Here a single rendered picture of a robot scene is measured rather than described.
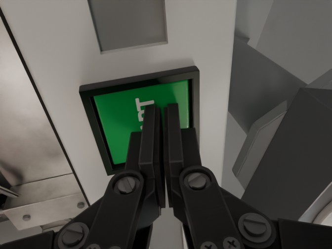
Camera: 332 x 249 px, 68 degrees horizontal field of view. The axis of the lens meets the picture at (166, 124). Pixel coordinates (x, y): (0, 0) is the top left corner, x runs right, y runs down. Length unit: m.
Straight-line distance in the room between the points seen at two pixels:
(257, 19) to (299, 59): 0.38
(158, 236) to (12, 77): 0.17
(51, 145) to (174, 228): 0.13
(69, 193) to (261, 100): 0.39
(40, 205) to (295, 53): 1.38
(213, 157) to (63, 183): 0.16
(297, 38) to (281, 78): 0.91
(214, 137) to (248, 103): 0.38
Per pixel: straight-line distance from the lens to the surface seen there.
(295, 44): 1.46
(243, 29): 1.25
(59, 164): 0.26
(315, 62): 1.60
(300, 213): 0.38
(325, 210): 0.39
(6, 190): 0.27
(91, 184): 0.16
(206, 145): 0.16
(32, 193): 0.27
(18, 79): 0.22
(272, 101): 0.50
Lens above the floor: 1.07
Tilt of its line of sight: 52 degrees down
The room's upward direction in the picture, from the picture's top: 159 degrees clockwise
